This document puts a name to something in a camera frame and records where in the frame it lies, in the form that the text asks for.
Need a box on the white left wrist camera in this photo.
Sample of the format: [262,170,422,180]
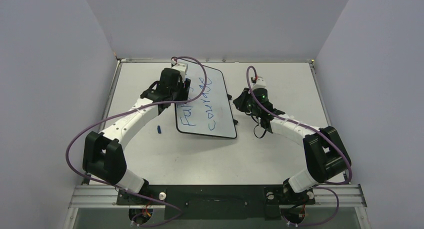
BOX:
[171,60,188,80]

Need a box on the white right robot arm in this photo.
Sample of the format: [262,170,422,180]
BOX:
[233,88,352,203]

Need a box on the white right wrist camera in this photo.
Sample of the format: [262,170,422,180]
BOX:
[250,76,266,91]

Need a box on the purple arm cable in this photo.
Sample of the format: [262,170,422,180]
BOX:
[246,65,353,185]
[65,56,208,228]

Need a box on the black-framed whiteboard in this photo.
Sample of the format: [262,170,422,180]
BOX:
[175,62,237,139]

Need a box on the aluminium front frame rail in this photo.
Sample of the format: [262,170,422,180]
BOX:
[69,184,367,208]

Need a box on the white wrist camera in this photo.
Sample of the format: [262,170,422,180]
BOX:
[171,60,188,80]
[250,76,266,91]

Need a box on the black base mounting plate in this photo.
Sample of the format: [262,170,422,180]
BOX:
[116,184,316,222]

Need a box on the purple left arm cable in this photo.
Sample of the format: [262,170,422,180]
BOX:
[65,56,208,228]

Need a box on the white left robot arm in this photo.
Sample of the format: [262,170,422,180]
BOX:
[82,63,191,204]

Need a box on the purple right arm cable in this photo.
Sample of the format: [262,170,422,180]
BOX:
[246,65,353,185]

